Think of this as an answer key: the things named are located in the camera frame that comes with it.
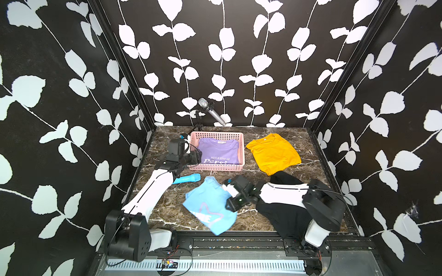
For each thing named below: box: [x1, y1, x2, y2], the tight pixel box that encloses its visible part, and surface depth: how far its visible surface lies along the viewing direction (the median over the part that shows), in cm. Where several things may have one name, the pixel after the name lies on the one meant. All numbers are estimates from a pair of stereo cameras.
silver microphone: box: [197, 97, 227, 127], surface depth 100 cm
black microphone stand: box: [192, 109, 205, 132], surface depth 113 cm
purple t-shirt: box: [197, 138, 240, 165], surface depth 109 cm
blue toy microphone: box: [172, 173, 202, 185], surface depth 94 cm
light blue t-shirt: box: [182, 175, 238, 236], surface depth 85 cm
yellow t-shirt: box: [246, 133, 302, 176], surface depth 109 cm
